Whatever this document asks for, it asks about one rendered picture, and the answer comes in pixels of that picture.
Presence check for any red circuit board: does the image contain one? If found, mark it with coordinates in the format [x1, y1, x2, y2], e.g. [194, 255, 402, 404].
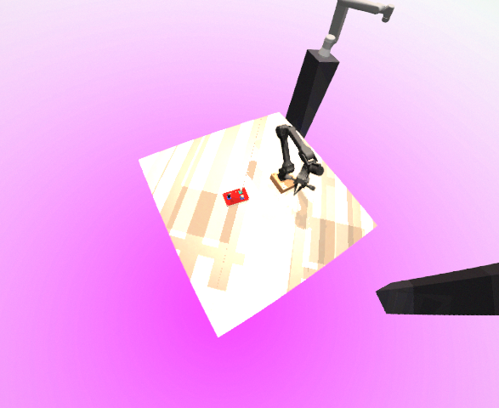
[222, 187, 249, 206]

